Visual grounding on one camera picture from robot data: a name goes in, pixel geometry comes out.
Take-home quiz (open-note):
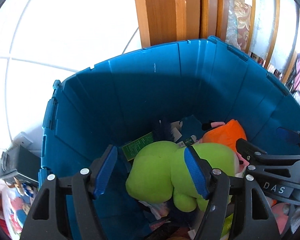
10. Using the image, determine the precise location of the green white carton box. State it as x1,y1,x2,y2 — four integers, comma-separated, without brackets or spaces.
121,132,153,161

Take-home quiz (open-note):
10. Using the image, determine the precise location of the orange plush toy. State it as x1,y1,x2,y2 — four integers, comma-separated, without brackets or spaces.
199,119,247,152

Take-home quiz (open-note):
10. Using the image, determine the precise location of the green plush toy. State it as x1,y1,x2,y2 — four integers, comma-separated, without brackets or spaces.
126,141,239,212

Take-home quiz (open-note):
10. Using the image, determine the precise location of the dark gift box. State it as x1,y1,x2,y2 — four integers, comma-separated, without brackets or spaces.
0,145,41,186

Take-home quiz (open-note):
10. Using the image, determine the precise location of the blue plastic storage crate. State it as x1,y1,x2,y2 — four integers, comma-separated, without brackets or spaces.
38,35,300,240

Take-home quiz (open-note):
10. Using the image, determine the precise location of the rolled patterned carpet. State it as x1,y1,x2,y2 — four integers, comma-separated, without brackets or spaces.
225,0,253,51

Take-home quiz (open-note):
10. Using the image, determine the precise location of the glass partition wooden frame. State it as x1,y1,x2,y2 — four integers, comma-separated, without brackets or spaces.
247,0,300,82

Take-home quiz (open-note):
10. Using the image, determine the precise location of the wooden door frame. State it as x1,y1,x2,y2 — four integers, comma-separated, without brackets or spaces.
135,0,229,48

